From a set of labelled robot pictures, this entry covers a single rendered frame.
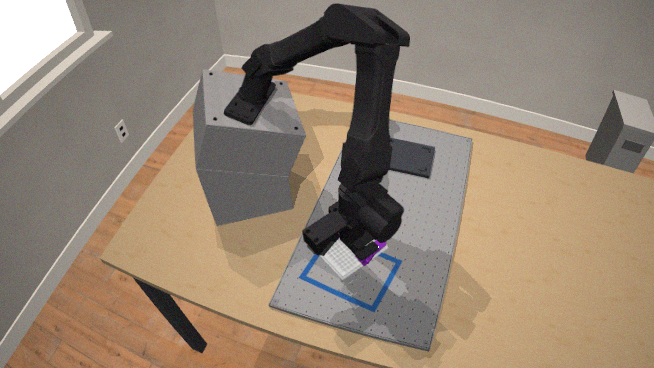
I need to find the blue tape outline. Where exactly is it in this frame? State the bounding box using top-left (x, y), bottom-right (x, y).
top-left (299, 253), bottom-right (402, 312)

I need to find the white well plate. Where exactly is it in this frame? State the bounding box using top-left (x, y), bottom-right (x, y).
top-left (319, 238), bottom-right (388, 280)

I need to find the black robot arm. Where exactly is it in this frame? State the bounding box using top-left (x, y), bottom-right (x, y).
top-left (224, 3), bottom-right (410, 256)

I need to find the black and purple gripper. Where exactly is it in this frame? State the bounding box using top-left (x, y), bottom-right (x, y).
top-left (339, 210), bottom-right (386, 266)

